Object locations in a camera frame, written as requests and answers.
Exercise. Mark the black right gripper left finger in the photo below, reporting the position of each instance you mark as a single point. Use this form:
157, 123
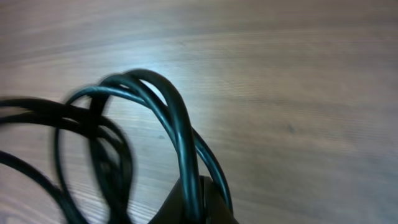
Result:
174, 209

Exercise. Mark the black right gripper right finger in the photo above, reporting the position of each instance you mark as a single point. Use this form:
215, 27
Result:
215, 209

